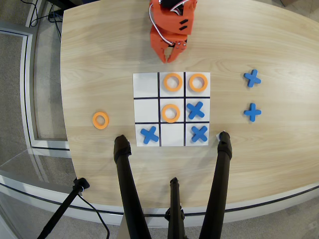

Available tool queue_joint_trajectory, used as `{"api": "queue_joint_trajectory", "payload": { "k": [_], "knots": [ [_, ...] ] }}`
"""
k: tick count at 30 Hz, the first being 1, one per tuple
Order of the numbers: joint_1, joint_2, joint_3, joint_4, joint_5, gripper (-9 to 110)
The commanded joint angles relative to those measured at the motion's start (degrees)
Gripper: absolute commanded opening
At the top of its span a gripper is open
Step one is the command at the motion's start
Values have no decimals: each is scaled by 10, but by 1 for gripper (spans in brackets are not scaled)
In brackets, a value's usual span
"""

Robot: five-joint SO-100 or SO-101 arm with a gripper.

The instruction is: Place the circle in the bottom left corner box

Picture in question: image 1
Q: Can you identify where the black camera tripod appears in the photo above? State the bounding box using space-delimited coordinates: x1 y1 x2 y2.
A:
0 168 319 228

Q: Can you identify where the orange foam ring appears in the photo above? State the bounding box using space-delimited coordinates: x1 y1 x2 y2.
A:
161 104 181 123
92 112 110 129
188 73 209 93
163 72 183 92

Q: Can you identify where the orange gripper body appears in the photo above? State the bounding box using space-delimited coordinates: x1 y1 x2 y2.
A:
150 26 174 53

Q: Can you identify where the black light stand pole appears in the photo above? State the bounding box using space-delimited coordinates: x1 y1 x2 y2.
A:
36 177 90 239

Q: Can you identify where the white servo cable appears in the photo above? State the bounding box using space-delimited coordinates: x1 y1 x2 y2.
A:
149 0 187 47

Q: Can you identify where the white tic-tac-toe board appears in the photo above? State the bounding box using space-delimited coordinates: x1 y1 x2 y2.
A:
132 71 211 147

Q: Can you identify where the black furniture base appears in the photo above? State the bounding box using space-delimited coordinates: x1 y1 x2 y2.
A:
46 0 100 11

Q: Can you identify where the blue foam cross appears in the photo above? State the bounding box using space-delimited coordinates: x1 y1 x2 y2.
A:
243 69 262 88
140 125 160 145
190 125 209 144
243 103 262 123
186 101 206 120

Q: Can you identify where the black cable bundle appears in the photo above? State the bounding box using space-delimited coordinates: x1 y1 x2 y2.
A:
27 0 63 38

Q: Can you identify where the white framed glass panel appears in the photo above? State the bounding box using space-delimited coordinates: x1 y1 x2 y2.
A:
0 26 71 151

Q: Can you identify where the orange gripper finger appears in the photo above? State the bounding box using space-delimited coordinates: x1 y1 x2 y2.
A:
157 48 168 64
167 40 188 63

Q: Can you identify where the black floor cable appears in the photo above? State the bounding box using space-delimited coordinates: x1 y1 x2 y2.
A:
77 193 111 239

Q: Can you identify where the thick black tripod leg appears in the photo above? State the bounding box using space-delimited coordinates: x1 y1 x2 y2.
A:
198 131 233 239
113 134 153 239

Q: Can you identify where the thin black tripod leg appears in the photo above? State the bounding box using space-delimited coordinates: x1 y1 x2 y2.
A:
164 177 186 239

